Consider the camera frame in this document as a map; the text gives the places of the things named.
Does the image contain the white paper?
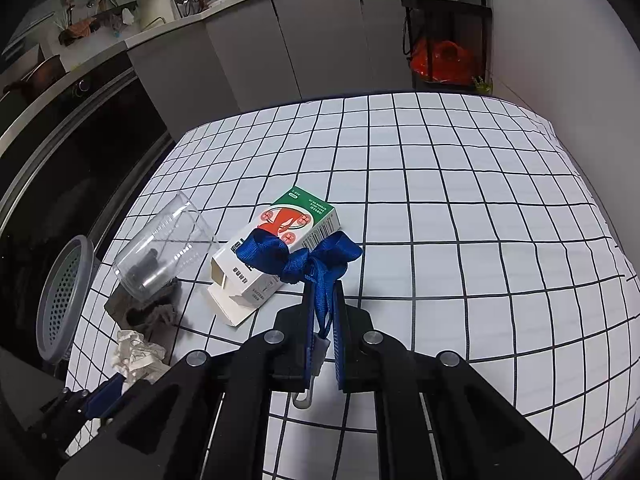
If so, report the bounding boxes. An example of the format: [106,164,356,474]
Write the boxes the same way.
[110,330,170,389]

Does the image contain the blue ribbon lanyard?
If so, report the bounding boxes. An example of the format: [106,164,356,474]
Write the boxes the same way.
[234,228,364,409]

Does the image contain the white red green carton box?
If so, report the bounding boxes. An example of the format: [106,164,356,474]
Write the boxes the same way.
[207,186,341,327]

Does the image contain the grey kitchen cabinets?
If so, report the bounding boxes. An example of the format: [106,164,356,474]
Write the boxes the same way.
[126,0,411,138]

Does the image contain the dark grey cloth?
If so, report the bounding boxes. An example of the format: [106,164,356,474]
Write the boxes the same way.
[104,278,181,340]

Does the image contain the grey perforated waste basket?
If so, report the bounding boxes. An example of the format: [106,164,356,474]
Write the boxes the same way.
[36,235,100,365]

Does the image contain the white black grid tablecloth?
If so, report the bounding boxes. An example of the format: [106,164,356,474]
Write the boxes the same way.
[65,93,639,479]

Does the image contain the black built-in oven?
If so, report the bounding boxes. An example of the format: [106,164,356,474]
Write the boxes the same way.
[1,52,172,366]

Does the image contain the red plastic bag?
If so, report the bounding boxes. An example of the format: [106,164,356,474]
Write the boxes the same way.
[409,38,476,86]

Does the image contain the black metal shelf rack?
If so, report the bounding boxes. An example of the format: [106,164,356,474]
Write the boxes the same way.
[400,0,492,94]

